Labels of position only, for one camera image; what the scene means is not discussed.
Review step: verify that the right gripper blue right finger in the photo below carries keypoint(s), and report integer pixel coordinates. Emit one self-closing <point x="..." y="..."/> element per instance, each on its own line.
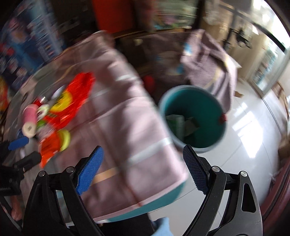
<point x="196" y="168"/>

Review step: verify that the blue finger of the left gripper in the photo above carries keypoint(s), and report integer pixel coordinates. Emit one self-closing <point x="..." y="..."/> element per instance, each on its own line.
<point x="28" y="162"/>
<point x="18" y="143"/>

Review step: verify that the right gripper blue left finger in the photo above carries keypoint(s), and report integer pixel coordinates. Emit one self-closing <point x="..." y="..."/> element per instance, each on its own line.
<point x="87" y="169"/>

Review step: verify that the pink paper cup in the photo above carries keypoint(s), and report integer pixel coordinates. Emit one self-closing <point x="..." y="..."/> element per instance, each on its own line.
<point x="29" y="118"/>

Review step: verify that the red plastic bag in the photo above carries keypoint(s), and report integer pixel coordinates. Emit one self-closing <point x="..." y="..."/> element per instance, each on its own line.
<point x="52" y="135"/>

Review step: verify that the green white medicine box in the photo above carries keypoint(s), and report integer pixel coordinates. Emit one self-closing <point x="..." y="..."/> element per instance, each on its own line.
<point x="181" y="126"/>

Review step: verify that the green lid supplement bottle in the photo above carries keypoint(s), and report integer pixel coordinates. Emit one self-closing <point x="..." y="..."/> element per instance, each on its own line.
<point x="42" y="111"/>

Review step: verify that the teal trash bin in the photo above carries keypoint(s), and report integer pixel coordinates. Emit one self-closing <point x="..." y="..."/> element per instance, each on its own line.
<point x="192" y="101"/>

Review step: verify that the pink plaid tablecloth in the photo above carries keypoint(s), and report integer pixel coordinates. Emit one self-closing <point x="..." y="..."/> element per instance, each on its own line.
<point x="142" y="170"/>

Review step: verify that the blue toy box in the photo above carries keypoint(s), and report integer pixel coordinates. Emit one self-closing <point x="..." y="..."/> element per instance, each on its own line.
<point x="29" y="40"/>

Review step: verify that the red gift box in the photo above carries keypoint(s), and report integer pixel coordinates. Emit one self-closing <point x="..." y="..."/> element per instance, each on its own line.
<point x="113" y="16"/>

